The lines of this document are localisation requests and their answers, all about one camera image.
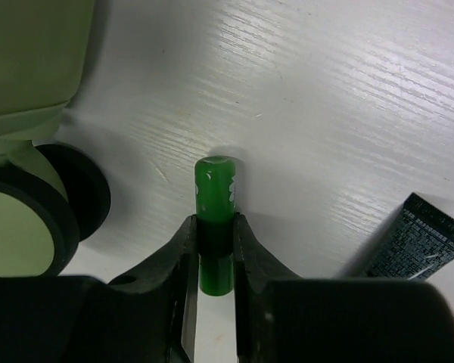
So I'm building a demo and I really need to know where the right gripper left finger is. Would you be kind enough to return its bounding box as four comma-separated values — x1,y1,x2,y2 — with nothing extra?
107,216,199,362

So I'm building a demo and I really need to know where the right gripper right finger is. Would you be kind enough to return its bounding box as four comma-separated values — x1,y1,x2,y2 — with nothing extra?
232,213,300,362

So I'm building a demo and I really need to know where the green lip balm tube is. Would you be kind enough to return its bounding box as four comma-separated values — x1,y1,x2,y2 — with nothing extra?
194,156,236,296

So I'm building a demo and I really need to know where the green suitcase with blue lining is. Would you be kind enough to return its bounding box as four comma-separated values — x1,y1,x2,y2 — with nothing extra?
0,1,111,278

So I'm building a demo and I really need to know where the black cosmetic tube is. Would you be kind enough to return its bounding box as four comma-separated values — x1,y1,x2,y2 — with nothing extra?
338,191,454,281

